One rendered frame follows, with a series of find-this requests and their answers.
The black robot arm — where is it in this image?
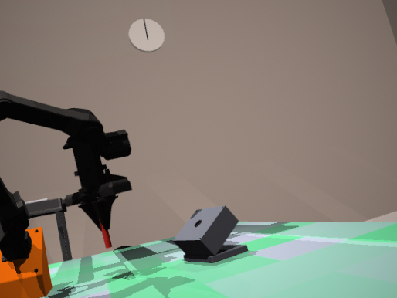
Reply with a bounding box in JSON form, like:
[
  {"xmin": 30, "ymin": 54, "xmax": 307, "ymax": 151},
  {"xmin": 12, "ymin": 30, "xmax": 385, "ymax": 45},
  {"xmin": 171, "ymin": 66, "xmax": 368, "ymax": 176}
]
[{"xmin": 0, "ymin": 90, "xmax": 131, "ymax": 262}]

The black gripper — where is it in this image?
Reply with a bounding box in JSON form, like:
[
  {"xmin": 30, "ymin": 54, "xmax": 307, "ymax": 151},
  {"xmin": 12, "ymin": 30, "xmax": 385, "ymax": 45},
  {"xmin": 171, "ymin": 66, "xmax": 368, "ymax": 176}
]
[{"xmin": 64, "ymin": 161, "xmax": 132, "ymax": 231}]

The dark red peg with grey band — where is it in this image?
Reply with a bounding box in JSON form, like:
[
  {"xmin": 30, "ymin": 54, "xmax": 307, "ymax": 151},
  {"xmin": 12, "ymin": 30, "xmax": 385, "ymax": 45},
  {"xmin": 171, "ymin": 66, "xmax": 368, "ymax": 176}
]
[{"xmin": 99, "ymin": 220, "xmax": 112, "ymax": 249}]

